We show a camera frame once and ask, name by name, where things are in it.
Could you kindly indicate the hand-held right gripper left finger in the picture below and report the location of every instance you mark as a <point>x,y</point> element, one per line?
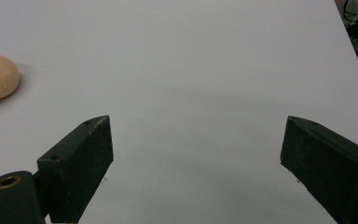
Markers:
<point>74,168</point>

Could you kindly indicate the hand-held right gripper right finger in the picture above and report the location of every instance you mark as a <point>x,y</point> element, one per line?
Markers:
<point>329,168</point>

